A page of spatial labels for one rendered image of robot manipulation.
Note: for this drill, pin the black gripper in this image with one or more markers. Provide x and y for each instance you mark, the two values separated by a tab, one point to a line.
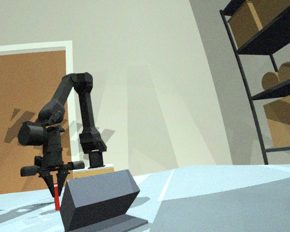
52	157

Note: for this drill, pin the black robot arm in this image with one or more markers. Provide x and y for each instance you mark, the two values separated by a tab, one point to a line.
36	133

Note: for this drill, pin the red peg with white band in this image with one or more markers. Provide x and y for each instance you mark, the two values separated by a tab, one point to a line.
56	198

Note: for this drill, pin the grey square panel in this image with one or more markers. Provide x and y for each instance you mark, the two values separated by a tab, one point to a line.
98	203

